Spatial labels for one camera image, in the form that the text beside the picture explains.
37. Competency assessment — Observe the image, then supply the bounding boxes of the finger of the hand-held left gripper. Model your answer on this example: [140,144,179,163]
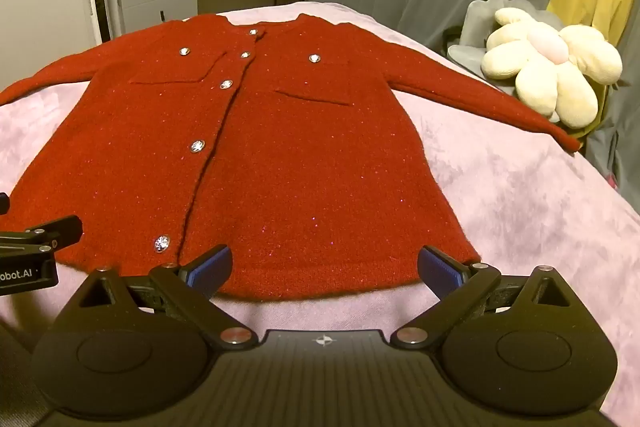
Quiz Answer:
[0,214,83,254]

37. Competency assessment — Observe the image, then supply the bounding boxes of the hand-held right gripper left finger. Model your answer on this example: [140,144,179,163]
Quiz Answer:
[75,244,258,350]

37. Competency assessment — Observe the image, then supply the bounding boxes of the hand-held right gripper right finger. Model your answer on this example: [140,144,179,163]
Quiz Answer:
[390,244,571,350]

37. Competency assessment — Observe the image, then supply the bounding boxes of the red knit cardigan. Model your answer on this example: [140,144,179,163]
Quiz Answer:
[0,13,583,303]

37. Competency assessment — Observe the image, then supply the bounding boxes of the pink fuzzy blanket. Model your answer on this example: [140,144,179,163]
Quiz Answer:
[0,0,640,427]

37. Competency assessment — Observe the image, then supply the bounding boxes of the cream flower plush pillow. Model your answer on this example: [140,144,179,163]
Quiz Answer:
[481,7,623,130]

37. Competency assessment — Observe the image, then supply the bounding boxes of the grey cushion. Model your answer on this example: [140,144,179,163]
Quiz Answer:
[445,0,553,78]

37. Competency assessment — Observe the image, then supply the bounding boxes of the grey drawer cabinet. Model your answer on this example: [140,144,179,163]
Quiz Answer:
[115,0,199,40]

